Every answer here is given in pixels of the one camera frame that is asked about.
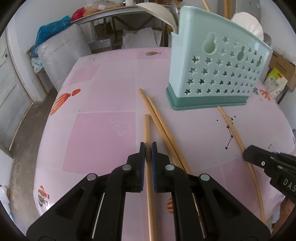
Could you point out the blue plastic bag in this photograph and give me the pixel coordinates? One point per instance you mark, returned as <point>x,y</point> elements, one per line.
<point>45,32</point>

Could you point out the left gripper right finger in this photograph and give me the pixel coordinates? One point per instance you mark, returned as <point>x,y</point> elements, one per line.
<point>203,209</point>

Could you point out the pink patterned tablecloth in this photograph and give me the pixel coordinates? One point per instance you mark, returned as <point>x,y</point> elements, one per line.
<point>97,121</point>

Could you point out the mint green utensil holder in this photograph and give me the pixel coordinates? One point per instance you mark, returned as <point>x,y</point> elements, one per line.
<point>214,61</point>

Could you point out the white wooden door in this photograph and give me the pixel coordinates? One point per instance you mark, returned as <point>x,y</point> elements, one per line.
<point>15,101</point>

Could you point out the wooden chopstick one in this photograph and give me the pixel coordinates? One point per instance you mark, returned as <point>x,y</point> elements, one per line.
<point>171,138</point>

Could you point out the cluttered side table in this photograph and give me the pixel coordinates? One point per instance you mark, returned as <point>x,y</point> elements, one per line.
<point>131,18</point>

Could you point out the white ceramic soup spoon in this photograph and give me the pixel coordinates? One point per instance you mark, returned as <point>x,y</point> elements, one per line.
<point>161,13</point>

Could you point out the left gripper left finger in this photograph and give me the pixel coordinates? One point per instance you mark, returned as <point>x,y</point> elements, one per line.
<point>93,209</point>

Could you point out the wooden chopstick three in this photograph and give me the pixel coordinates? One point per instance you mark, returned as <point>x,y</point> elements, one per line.
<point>149,182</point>

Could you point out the wooden chopstick two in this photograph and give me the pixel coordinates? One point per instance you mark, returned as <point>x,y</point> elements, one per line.
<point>161,131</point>

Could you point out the red plastic bag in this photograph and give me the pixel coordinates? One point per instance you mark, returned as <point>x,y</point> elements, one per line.
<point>78,14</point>

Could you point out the large white rice paddle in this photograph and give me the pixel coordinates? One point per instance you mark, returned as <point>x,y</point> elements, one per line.
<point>249,22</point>

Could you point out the long steel spoon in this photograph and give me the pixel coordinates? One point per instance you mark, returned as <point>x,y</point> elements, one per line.
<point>174,12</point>

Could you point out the cardboard box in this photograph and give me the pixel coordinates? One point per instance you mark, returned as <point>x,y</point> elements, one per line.
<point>285,67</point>

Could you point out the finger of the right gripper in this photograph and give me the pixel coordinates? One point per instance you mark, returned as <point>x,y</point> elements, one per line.
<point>261,158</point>

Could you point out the green white rice bag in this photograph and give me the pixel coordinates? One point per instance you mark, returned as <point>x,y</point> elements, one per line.
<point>275,82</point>

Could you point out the grey plastic wrapped bundle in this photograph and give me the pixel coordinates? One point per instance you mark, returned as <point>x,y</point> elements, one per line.
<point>59,54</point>

